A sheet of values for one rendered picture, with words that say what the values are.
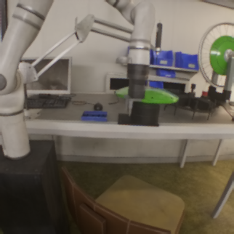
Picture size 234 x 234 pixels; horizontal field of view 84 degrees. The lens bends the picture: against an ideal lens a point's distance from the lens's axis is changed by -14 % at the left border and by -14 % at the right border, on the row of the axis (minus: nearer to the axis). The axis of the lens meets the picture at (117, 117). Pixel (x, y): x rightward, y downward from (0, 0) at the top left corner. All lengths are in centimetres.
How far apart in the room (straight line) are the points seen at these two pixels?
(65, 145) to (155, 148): 114
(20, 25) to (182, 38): 160
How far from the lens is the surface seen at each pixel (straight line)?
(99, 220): 36
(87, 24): 85
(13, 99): 59
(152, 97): 62
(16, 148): 61
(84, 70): 165
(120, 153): 194
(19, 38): 52
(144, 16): 52
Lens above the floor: 118
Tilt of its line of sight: 19 degrees down
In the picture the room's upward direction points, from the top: 3 degrees clockwise
